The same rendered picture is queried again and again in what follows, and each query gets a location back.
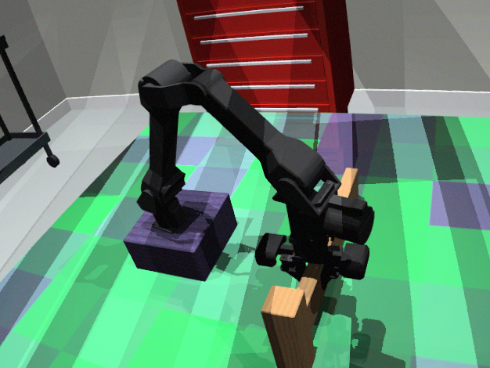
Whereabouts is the wooden post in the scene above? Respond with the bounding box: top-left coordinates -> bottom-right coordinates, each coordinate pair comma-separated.
261,286 -> 315,368

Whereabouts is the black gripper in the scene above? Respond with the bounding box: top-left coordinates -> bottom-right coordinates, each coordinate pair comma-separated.
255,229 -> 369,290

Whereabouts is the tan wooden board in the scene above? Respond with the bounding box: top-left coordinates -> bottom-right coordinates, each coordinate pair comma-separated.
297,168 -> 358,330

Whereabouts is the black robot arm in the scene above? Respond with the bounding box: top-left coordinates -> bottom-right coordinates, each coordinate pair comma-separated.
137,60 -> 375,245

